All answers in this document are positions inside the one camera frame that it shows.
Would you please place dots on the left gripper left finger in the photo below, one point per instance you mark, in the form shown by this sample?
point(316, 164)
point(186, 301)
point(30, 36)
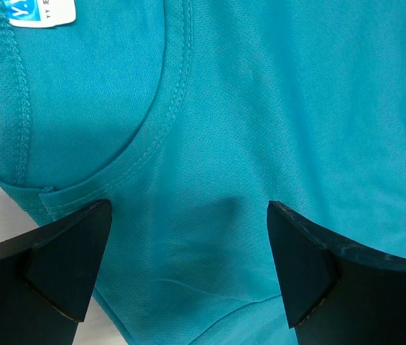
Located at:
point(47, 276)

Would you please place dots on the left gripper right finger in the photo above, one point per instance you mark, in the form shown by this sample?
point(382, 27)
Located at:
point(334, 289)

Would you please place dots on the teal t-shirt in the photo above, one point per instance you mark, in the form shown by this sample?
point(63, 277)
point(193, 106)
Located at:
point(190, 117)

